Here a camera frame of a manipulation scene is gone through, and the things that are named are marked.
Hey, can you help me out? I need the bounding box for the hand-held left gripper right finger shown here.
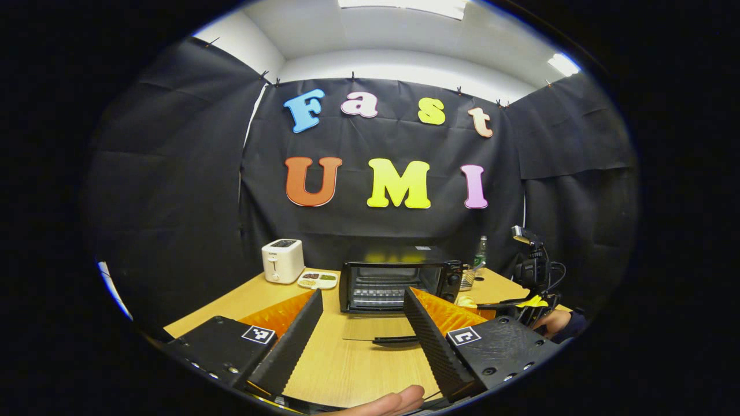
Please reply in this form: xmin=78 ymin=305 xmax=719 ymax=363
xmin=402 ymin=286 xmax=565 ymax=404

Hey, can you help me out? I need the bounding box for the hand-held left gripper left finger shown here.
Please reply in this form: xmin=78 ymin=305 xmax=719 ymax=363
xmin=164 ymin=288 xmax=324 ymax=400

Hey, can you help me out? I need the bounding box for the black electric oven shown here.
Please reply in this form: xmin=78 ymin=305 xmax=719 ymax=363
xmin=339 ymin=246 xmax=464 ymax=348

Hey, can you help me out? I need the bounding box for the metal oven rack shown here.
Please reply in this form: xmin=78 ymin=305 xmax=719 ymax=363
xmin=351 ymin=282 xmax=431 ymax=308

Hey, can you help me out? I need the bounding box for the clear water bottle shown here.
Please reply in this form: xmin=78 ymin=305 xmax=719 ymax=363
xmin=473 ymin=235 xmax=488 ymax=281

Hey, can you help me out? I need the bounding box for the white divided snack dish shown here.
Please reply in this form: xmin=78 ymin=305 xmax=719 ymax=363
xmin=297 ymin=270 xmax=339 ymax=291

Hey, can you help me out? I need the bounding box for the white toaster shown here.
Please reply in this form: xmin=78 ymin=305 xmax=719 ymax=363
xmin=261 ymin=239 xmax=306 ymax=285

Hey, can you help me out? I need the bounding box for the black backdrop cloth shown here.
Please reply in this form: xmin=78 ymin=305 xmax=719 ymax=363
xmin=87 ymin=38 xmax=639 ymax=341

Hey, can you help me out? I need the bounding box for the ceiling light panel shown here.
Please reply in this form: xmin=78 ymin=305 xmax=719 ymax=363
xmin=546 ymin=52 xmax=581 ymax=77
xmin=338 ymin=0 xmax=468 ymax=20

